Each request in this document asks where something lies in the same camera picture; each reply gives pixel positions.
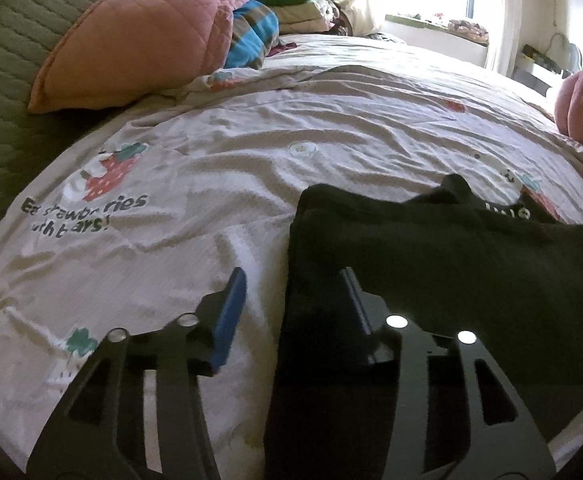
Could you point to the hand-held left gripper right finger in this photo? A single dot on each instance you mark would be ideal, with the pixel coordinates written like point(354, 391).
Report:
point(359, 305)

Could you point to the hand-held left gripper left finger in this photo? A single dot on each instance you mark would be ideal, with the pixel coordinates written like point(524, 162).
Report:
point(229, 320)

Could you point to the white curtain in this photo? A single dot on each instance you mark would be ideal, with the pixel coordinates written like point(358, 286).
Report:
point(514, 15)

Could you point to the clutter on window sill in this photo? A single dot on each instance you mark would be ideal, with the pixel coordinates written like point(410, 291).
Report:
point(466, 30)

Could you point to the black pants with orange cuffs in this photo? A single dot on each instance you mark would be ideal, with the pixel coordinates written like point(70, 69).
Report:
point(446, 260)

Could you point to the pile of folded clothes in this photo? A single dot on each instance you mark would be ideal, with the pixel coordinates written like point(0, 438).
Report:
point(296, 7)

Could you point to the blue striped cloth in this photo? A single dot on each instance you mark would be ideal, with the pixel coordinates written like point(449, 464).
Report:
point(254, 30)

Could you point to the strawberry printed white blanket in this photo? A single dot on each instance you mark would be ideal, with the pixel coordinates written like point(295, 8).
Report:
point(221, 160)

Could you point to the pink quilted pillow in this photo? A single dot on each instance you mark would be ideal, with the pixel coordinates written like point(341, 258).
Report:
point(131, 35)

